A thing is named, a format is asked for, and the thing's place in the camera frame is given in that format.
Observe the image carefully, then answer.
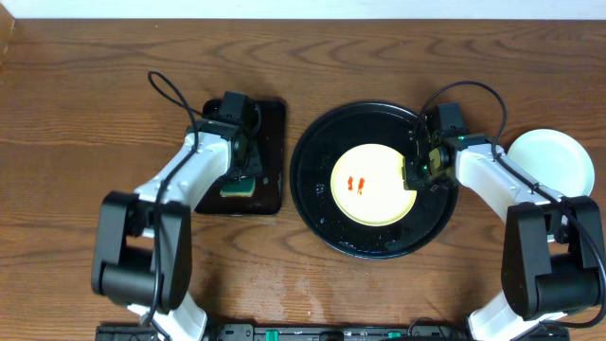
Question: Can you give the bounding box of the green yellow sponge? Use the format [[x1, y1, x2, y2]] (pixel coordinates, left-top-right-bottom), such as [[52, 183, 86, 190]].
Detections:
[[220, 178, 256, 198]]

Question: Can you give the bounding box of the yellow plate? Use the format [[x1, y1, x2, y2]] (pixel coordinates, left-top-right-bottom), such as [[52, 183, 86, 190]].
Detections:
[[330, 144, 417, 226]]

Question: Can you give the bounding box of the light green plate front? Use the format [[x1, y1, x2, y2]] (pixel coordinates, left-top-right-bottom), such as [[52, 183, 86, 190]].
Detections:
[[508, 129, 596, 197]]

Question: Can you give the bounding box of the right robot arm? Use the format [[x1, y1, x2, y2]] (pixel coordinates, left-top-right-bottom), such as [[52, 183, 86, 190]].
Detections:
[[402, 135, 605, 340]]

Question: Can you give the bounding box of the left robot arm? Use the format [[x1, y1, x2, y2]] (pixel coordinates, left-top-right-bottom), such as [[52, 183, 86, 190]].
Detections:
[[91, 118, 262, 340]]

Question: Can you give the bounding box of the black rectangular tray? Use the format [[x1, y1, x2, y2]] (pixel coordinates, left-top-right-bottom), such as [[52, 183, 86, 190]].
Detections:
[[194, 100, 286, 215]]

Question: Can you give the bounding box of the black round tray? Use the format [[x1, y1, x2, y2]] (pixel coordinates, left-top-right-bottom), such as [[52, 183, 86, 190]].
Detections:
[[290, 101, 458, 259]]

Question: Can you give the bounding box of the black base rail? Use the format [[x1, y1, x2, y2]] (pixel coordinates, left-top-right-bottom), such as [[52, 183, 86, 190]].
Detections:
[[94, 322, 572, 341]]

